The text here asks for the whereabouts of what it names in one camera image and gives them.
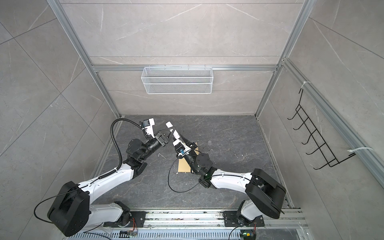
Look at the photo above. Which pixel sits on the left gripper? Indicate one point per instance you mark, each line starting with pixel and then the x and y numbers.
pixel 163 139

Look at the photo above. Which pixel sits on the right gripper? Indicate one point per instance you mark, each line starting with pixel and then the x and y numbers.
pixel 194 146

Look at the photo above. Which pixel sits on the white glue stick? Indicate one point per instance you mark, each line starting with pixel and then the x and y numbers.
pixel 173 131

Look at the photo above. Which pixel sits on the yellow kraft envelope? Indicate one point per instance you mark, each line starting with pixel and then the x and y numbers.
pixel 187 164

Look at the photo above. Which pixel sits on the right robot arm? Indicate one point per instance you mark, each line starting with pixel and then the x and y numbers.
pixel 266 195

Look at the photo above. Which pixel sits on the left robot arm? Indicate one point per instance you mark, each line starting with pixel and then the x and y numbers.
pixel 74 208

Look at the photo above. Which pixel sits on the white wire mesh basket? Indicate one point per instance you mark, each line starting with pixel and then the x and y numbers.
pixel 177 80

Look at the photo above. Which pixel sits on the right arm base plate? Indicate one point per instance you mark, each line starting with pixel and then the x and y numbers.
pixel 233 219

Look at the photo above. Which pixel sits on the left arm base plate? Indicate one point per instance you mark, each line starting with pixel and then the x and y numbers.
pixel 135 218

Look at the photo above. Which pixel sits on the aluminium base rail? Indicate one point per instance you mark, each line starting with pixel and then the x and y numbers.
pixel 202 225

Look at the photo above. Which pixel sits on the black wire hook rack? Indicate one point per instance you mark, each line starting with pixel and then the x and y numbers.
pixel 315 136

